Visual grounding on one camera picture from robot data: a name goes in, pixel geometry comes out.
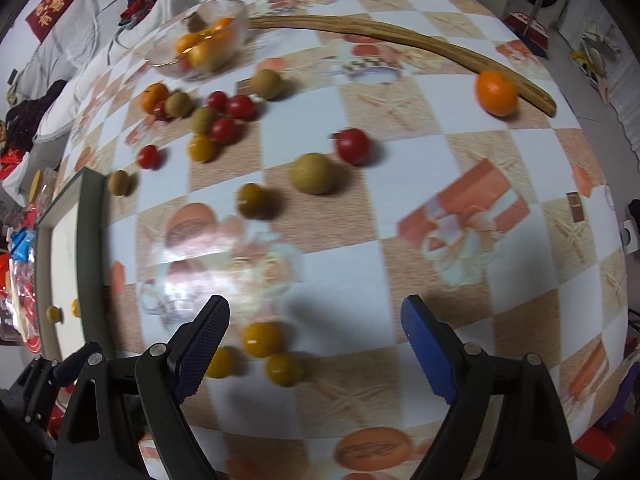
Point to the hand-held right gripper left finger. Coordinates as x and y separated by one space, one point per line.
202 350

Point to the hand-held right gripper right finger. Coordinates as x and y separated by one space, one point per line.
425 345

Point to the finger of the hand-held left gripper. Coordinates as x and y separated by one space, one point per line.
37 377

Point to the green-framed white tray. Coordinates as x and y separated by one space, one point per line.
67 260

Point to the checkered printed tablecloth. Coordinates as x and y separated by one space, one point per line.
400 270

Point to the clear plastic bag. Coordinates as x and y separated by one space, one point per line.
20 300

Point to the blue snack packet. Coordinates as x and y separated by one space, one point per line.
22 245

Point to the large green longan fruit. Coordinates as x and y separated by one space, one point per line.
312 173

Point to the large red cherry tomato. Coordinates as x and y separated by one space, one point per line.
353 145

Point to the pile of dark clothes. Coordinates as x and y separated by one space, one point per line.
27 120

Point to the small orange kumquat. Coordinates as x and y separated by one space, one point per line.
154 96

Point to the large orange mandarin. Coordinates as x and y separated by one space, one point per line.
495 92

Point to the long curved wooden stick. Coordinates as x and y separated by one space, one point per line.
400 34

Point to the red box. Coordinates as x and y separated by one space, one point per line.
531 30

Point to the clear glass bowl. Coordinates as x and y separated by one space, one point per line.
220 10

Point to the grey sofa cover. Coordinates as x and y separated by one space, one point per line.
85 25

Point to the red banner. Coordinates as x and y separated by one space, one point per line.
55 2

